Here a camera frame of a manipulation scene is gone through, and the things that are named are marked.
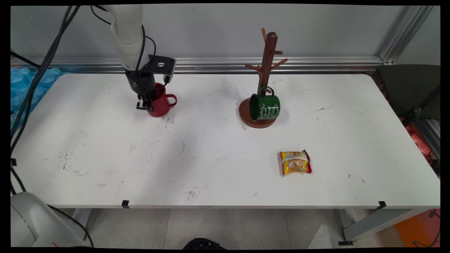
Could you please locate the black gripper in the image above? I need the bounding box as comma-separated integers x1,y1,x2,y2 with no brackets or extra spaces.
125,69,156,113

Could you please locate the red ceramic mug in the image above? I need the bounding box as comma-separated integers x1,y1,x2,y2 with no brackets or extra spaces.
148,83,178,118

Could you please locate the green enamel mug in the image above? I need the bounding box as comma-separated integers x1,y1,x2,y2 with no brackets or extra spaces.
249,86,281,122

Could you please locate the blue bubble wrap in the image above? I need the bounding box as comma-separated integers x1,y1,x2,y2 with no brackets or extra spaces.
11,67,63,130

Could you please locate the brown wooden mug tree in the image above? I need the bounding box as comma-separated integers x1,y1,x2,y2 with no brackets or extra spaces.
238,28,289,129

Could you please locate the black round floor object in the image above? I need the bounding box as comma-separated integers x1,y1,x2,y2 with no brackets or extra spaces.
182,238,227,250

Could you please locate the yellow red snack packet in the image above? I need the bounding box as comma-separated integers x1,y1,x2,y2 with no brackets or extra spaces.
279,149,312,176

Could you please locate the dark panel board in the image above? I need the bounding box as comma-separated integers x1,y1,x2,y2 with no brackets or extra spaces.
373,64,441,120

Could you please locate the white table leg with foot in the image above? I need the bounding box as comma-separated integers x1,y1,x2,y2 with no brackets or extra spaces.
338,208,431,246

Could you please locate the black stand bar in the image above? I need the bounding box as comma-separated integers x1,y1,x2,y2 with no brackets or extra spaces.
401,84,441,128

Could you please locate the red plastic bag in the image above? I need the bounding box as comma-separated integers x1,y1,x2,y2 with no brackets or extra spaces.
404,123,435,165

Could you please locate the orange floor mat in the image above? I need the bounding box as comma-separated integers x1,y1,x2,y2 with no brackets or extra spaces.
395,209,441,248

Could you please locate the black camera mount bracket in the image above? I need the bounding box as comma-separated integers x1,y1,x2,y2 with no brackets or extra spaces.
147,55,176,76

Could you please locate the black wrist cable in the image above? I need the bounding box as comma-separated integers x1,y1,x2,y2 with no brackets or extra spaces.
132,24,147,88

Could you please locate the horizontal aluminium frame rail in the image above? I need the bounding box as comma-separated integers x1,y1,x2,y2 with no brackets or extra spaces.
11,56,384,74

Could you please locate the thick black cable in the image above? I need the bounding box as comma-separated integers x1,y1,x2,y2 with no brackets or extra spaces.
11,5,71,136
11,5,82,141

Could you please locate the short black cable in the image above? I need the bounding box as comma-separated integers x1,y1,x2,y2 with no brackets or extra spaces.
11,51,40,69

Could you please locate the black floor cable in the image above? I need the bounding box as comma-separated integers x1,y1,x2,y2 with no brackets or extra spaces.
11,165,95,247

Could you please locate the slanted aluminium frame post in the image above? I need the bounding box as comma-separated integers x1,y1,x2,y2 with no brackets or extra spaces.
378,5,435,65

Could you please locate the thin black looped cable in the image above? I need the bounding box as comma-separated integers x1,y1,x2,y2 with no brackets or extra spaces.
411,209,441,248

